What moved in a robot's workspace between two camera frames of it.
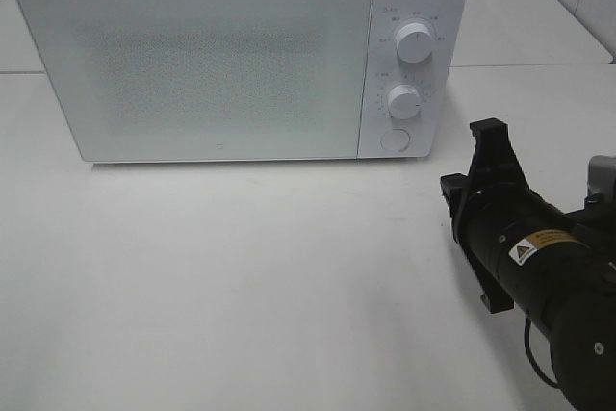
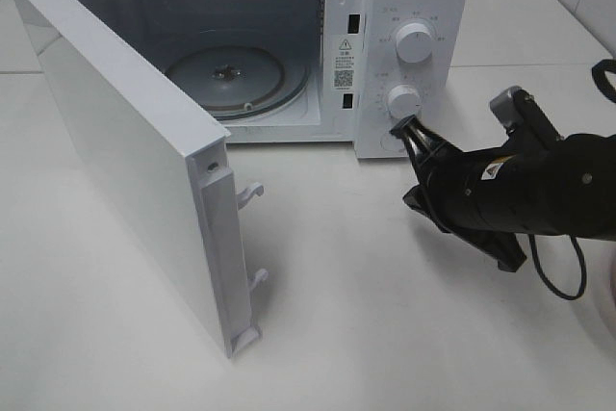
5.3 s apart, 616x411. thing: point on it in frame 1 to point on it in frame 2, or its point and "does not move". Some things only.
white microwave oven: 151,66 to 159,157
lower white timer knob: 402,102 does not move
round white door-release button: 396,140 does not move
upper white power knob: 414,42 does not move
